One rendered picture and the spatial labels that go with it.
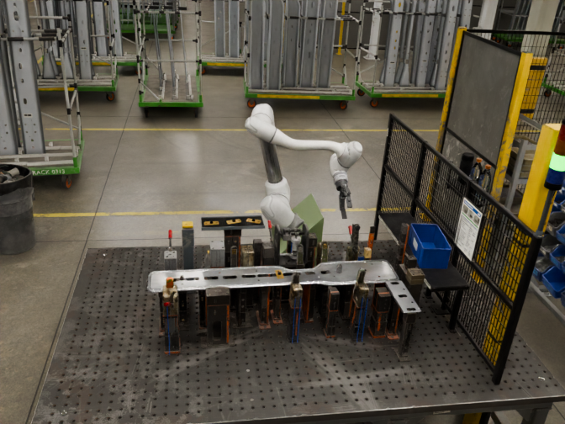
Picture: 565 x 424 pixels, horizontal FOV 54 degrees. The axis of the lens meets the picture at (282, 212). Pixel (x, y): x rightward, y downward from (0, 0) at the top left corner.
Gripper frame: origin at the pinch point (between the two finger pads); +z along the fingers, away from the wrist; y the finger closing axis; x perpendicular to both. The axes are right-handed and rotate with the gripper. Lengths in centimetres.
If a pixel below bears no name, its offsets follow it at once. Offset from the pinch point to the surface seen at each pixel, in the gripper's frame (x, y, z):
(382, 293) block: 7, 12, 58
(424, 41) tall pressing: 340, -382, -569
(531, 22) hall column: 473, -279, -507
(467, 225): 54, 33, 31
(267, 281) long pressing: -54, 6, 45
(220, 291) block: -80, 15, 53
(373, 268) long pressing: 8.3, 1.9, 39.4
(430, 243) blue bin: 51, -6, 21
